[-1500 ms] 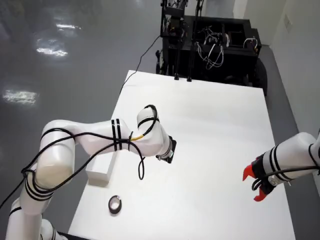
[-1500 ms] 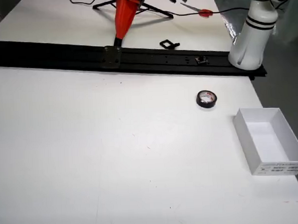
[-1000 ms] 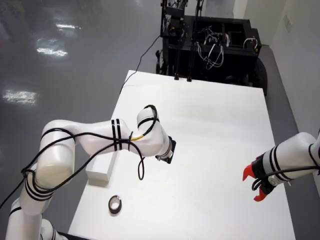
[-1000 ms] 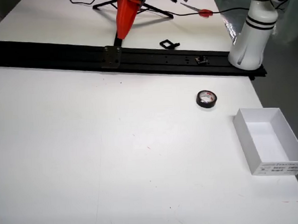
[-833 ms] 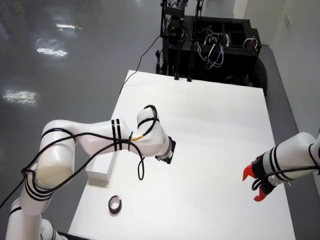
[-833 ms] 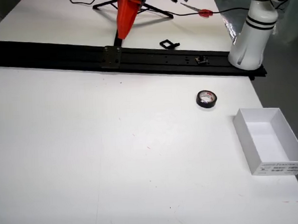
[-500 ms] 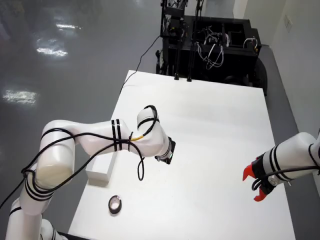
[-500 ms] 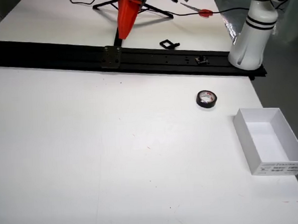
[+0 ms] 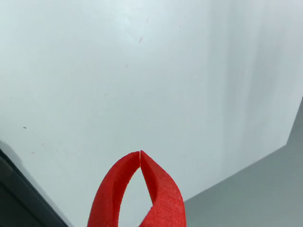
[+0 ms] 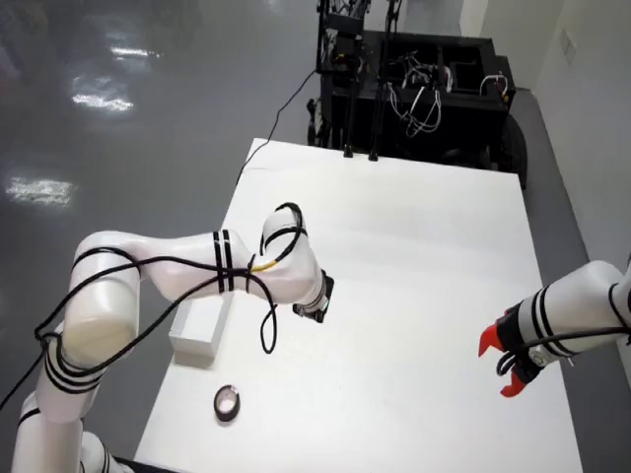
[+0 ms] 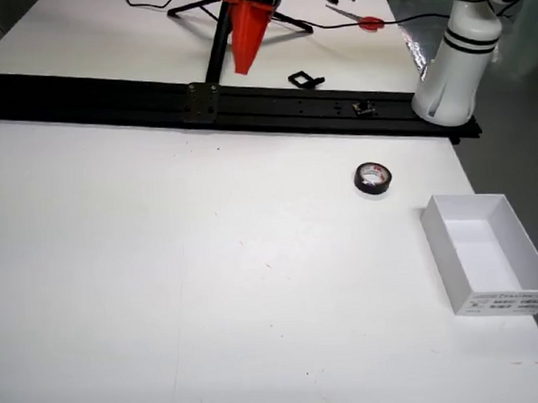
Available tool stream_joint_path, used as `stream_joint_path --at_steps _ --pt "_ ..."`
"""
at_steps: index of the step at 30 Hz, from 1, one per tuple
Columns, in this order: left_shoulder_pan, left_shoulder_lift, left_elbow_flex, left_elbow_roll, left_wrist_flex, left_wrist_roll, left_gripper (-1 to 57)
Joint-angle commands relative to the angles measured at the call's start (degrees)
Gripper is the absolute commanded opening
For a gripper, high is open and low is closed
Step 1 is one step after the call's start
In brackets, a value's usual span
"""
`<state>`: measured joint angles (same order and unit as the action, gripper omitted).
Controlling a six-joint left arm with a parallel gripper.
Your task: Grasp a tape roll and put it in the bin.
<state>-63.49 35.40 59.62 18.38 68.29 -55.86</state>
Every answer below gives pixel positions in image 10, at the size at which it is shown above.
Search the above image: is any white cart wire bundle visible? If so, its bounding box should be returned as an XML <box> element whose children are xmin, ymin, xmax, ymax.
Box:
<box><xmin>386</xmin><ymin>56</ymin><xmax>453</xmax><ymax>140</ymax></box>

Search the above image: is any thin black floor cable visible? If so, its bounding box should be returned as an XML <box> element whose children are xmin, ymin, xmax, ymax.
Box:
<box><xmin>235</xmin><ymin>70</ymin><xmax>319</xmax><ymax>186</ymax></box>

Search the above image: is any short black stand pole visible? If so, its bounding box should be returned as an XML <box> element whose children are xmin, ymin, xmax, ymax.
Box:
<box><xmin>342</xmin><ymin>43</ymin><xmax>365</xmax><ymax>159</ymax></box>

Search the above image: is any white rectangular bin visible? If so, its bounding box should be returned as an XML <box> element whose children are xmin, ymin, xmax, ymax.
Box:
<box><xmin>168</xmin><ymin>293</ymin><xmax>234</xmax><ymax>369</ymax></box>

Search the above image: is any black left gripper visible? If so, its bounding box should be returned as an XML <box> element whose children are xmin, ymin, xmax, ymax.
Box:
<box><xmin>292</xmin><ymin>268</ymin><xmax>337</xmax><ymax>325</ymax></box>

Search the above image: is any black equipment cart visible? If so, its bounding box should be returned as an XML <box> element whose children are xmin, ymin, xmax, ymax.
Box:
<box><xmin>306</xmin><ymin>0</ymin><xmax>529</xmax><ymax>191</ymax></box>

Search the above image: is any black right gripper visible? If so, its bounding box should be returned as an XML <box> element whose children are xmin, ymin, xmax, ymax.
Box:
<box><xmin>476</xmin><ymin>304</ymin><xmax>544</xmax><ymax>398</ymax></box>

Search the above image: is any tall black stand pole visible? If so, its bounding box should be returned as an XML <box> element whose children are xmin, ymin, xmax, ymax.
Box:
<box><xmin>367</xmin><ymin>0</ymin><xmax>401</xmax><ymax>163</ymax></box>

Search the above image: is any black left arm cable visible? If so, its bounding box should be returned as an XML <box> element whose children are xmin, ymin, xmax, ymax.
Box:
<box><xmin>0</xmin><ymin>200</ymin><xmax>305</xmax><ymax>410</ymax></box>

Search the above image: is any black tape roll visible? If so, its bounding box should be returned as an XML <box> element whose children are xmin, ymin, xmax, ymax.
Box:
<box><xmin>213</xmin><ymin>384</ymin><xmax>242</xmax><ymax>424</ymax></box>

